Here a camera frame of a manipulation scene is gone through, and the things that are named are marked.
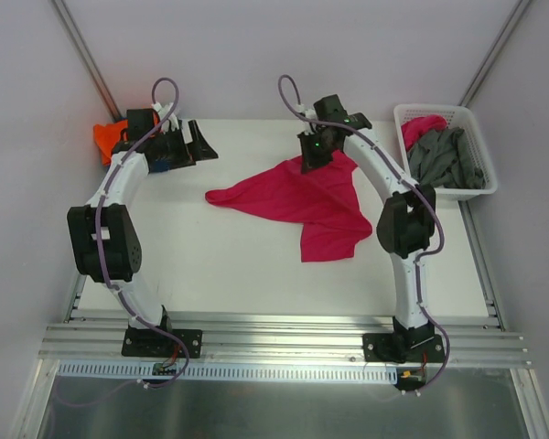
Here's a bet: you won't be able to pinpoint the magenta t shirt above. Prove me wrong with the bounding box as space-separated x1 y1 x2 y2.
401 114 447 151
205 152 373 262

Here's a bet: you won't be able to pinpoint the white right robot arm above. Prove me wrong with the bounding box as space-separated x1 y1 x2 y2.
292 95 442 361

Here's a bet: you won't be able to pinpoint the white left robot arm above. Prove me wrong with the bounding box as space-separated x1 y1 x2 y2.
67 105 219 355

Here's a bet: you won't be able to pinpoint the grey t shirts in basket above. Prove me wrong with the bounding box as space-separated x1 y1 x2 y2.
407 128 486 190

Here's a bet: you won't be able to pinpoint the folded blue t shirt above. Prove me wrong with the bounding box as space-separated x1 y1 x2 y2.
148 160 171 174

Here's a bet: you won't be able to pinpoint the folded orange t shirt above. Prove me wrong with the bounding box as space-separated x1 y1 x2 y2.
92 120 128 166

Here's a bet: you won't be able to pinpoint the magenta t shirt in basket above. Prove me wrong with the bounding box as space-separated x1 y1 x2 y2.
401 114 447 151

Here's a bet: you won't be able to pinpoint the white plastic laundry basket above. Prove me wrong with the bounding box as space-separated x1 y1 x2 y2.
393 104 498 201

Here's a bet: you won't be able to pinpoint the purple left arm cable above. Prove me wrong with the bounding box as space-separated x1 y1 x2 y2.
49 77 191 408

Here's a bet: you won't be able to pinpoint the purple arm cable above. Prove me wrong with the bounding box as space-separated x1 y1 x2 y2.
49 77 191 408
276 74 452 399

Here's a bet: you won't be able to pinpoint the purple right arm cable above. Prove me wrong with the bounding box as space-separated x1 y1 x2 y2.
276 74 452 399

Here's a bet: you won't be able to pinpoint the left corner metal post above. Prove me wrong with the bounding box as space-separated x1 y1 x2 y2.
49 0 122 122

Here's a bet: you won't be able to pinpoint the corner metal post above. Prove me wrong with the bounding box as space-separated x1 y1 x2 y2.
49 0 122 122
458 0 535 107

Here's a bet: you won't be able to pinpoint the right corner metal post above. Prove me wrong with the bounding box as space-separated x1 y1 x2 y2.
458 0 535 107

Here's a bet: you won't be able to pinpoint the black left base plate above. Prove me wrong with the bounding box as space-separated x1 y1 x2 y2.
121 327 203 359

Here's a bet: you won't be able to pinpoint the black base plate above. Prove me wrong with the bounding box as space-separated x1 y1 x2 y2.
121 327 203 359
362 333 446 364

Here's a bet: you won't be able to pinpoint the aluminium mounting rail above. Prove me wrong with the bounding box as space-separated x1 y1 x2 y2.
38 310 535 369

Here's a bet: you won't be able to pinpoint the white slotted cable duct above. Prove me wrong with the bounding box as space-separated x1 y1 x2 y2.
58 360 397 385

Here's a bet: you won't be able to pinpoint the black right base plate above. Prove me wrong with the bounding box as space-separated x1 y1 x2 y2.
362 333 446 364

